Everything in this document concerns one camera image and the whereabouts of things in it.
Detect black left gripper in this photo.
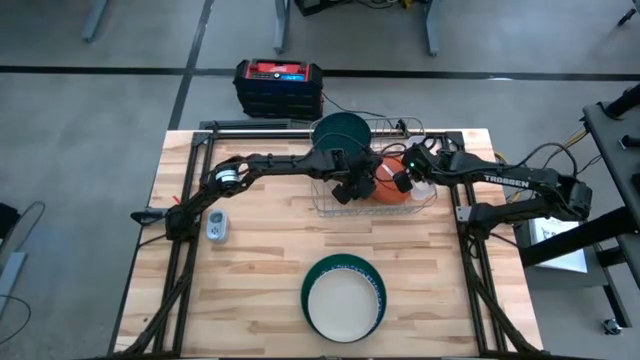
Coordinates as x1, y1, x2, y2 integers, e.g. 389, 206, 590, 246
327, 147, 381, 206

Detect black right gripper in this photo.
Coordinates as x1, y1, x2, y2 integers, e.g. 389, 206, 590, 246
392, 143, 454, 194

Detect orange plate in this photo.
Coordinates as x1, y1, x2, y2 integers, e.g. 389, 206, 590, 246
368, 155, 416, 205

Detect small dark green plate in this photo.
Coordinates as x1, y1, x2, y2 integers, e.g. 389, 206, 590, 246
311, 111, 374, 157

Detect large green plate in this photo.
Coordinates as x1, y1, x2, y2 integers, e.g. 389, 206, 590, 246
300, 252, 388, 345

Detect cream plate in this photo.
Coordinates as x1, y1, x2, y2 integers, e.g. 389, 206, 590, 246
306, 267, 384, 344

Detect white plastic utensil cup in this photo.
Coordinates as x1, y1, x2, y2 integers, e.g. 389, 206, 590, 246
405, 133, 439, 202

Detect black slotted bar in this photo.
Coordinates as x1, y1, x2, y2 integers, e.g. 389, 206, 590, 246
198, 118, 292, 131

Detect small grey white device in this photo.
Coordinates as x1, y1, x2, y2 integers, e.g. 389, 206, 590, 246
205, 208, 230, 245

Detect grey desk leg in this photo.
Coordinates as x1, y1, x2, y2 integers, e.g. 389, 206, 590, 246
424, 0, 445, 57
81, 0, 110, 44
273, 0, 292, 55

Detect white printed box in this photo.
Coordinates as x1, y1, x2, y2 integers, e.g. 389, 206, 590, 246
527, 217, 590, 275

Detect black box under desk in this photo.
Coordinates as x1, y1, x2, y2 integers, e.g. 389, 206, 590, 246
293, 0, 354, 17

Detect black side table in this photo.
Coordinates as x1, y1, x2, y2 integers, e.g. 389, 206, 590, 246
519, 82, 640, 329

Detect black chair leg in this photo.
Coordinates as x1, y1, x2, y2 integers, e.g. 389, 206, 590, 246
617, 0, 640, 27

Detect grey wire dish rack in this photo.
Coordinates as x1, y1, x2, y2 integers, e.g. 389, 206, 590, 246
309, 115, 440, 219

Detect black aluminium table frame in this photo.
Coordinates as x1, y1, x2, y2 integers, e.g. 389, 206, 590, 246
107, 119, 544, 360

